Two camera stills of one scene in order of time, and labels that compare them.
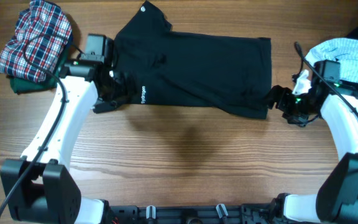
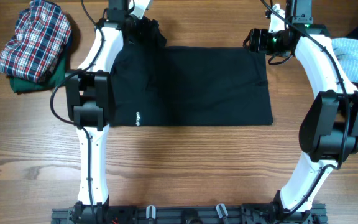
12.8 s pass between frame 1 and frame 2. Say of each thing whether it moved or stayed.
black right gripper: moved
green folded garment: stayed
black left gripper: moved
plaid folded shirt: stayed
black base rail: stayed
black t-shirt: moved
